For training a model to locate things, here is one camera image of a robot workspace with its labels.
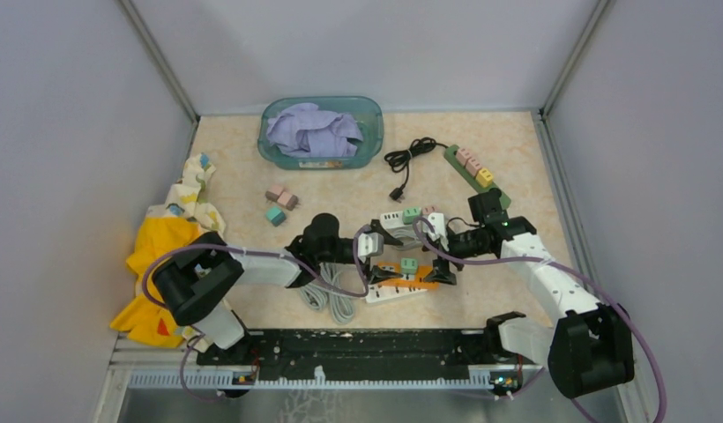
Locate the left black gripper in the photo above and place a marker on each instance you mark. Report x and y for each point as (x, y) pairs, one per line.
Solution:
(377, 273)

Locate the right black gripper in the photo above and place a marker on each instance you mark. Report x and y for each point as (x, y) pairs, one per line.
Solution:
(441, 271)

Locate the orange power strip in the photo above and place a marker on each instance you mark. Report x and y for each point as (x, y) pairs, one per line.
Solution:
(411, 282)

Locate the small white power strip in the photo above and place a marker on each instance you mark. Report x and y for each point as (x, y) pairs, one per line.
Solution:
(392, 220)

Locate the teal plug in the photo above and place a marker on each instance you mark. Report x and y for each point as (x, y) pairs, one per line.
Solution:
(276, 216)

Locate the green power strip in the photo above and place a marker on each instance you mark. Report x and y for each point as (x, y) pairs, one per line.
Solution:
(449, 156)

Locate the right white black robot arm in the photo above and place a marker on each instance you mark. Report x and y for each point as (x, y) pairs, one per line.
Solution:
(588, 345)

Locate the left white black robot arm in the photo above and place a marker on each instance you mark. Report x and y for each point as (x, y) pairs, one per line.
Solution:
(192, 282)

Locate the yellow plug on green strip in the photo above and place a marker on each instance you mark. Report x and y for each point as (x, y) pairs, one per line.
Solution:
(484, 178)

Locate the pink plug on green strip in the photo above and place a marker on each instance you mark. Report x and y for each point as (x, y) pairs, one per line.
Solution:
(463, 155)

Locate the teal plastic basin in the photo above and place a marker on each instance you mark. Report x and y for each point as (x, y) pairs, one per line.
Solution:
(364, 110)

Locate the lavender crumpled cloth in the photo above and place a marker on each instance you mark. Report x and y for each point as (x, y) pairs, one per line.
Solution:
(305, 130)

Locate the patterned cream cloth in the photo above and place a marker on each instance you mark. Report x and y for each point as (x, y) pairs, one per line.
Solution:
(187, 199)

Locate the yellow cloth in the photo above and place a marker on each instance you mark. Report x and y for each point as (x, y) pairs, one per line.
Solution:
(141, 320)

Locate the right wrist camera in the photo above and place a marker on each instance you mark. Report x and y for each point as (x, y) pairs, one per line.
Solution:
(436, 230)

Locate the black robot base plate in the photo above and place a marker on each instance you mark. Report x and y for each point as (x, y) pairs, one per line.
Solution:
(365, 355)

